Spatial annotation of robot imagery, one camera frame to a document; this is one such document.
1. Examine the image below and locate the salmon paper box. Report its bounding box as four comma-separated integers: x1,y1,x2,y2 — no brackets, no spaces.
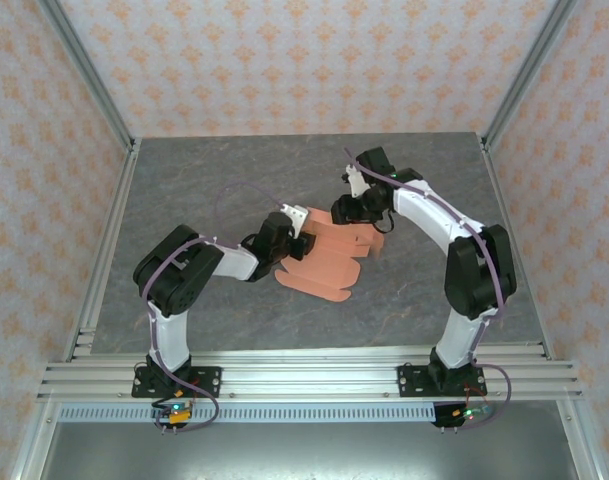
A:
274,208,385,303

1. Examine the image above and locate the grey metal sheet panel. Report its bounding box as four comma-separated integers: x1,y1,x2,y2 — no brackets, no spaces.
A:
13,419,596,480

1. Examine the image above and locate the aluminium cross rail beam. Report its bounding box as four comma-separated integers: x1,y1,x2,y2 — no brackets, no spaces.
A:
36,348,584,402

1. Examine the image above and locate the aluminium table side rail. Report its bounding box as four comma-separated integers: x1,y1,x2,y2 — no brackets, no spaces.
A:
478,133,555,361
63,138,143,362

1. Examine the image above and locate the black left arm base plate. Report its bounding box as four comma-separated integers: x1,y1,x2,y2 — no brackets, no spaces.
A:
131,366,223,399

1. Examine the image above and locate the slotted grey cable duct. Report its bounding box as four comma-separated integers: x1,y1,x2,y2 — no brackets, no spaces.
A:
58,403,438,423

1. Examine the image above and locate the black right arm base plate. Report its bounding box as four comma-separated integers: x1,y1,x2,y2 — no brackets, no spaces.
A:
397,363,488,400

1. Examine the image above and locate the aluminium frame post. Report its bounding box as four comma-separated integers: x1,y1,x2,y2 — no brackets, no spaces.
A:
36,0,138,152
480,0,584,152

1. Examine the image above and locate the aluminium frame leg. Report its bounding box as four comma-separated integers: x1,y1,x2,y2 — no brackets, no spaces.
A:
9,399,61,480
556,399,606,480

